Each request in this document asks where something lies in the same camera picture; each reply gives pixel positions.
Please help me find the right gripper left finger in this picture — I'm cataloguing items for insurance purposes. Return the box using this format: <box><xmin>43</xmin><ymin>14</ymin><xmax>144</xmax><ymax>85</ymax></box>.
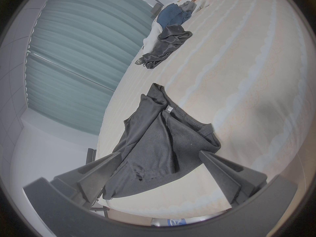
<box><xmin>77</xmin><ymin>152</ymin><xmax>122</xmax><ymax>203</ymax></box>

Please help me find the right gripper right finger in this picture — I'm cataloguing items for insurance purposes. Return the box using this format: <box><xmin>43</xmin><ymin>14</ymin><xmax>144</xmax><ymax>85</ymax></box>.
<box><xmin>199</xmin><ymin>151</ymin><xmax>267</xmax><ymax>205</ymax></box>

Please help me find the black T-shirt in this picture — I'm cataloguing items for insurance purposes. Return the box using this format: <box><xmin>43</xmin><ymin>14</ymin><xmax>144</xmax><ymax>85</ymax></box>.
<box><xmin>102</xmin><ymin>83</ymin><xmax>221</xmax><ymax>200</ymax></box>

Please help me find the bed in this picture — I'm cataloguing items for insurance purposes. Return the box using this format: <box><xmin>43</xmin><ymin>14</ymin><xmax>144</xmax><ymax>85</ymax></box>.
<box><xmin>95</xmin><ymin>0</ymin><xmax>309</xmax><ymax>219</ymax></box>

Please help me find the pile of clothes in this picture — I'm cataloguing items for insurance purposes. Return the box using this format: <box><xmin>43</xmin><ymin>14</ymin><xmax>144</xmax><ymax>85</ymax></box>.
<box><xmin>143</xmin><ymin>0</ymin><xmax>206</xmax><ymax>52</ymax></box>

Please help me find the black chest of drawers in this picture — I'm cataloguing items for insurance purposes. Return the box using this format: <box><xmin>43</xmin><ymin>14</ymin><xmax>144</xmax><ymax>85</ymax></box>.
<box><xmin>86</xmin><ymin>148</ymin><xmax>97</xmax><ymax>163</ymax></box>

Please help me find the blue-green curtain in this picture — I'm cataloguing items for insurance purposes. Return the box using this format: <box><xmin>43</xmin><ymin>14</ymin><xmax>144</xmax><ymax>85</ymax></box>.
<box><xmin>25</xmin><ymin>54</ymin><xmax>115</xmax><ymax>136</ymax></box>
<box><xmin>28</xmin><ymin>0</ymin><xmax>159</xmax><ymax>91</ymax></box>

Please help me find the black shiny garment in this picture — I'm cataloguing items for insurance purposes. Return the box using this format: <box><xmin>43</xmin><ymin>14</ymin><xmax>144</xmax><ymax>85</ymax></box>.
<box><xmin>134</xmin><ymin>24</ymin><xmax>193</xmax><ymax>69</ymax></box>

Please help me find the grey bedside table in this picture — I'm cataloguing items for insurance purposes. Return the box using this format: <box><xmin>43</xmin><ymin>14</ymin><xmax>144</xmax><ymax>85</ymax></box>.
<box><xmin>151</xmin><ymin>3</ymin><xmax>163</xmax><ymax>18</ymax></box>

